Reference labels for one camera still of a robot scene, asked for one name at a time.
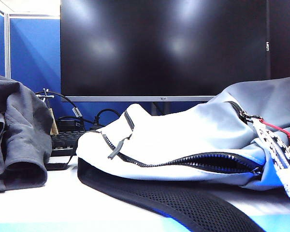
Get red cord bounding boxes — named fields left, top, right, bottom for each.
left=259, top=118, right=290, bottom=157

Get long black cable with connector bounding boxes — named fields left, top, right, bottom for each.
left=35, top=90, right=85, bottom=122

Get gray zipper pull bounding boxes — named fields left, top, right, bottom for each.
left=107, top=140, right=124, bottom=160

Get gray clothes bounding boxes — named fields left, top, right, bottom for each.
left=0, top=74, right=54, bottom=193

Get light gray backpack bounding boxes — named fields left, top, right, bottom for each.
left=45, top=75, right=290, bottom=232

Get looped black cable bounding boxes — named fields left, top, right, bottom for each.
left=93, top=108, right=121, bottom=129

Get black monitor without logo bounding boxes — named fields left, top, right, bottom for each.
left=270, top=0, right=290, bottom=79

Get black docking box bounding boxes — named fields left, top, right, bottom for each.
left=58, top=117, right=86, bottom=131

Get black keyboard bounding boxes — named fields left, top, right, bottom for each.
left=50, top=130, right=87, bottom=157

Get aluminium partition frame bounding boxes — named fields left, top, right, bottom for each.
left=0, top=3, right=61, bottom=78

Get beige canvas desk stand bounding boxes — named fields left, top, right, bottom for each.
left=36, top=88, right=59, bottom=135

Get large black computer monitor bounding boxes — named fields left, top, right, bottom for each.
left=60, top=0, right=271, bottom=116

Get black white patterned ribbon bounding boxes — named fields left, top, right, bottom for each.
left=252, top=117, right=290, bottom=213

